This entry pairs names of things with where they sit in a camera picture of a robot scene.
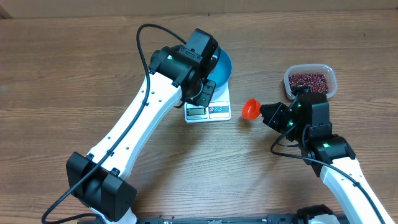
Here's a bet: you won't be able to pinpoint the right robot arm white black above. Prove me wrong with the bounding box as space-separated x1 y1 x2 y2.
259 87 393 223

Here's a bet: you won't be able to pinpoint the orange measuring scoop blue handle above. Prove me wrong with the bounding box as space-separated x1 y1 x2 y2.
241 98 261 120

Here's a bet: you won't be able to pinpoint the clear plastic container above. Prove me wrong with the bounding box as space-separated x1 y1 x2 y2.
284 63 338 100

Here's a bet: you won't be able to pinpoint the red beans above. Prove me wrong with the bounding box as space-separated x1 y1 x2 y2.
289 73 328 93

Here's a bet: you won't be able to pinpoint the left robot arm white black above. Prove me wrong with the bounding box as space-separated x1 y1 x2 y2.
66 29 221 223

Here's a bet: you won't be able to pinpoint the white digital kitchen scale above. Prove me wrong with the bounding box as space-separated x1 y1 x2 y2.
184 83 231 123

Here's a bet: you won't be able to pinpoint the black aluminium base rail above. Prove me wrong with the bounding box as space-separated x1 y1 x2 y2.
77 204 355 224

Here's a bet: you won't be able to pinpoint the blue bowl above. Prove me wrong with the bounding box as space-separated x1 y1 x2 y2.
208 49 233 91

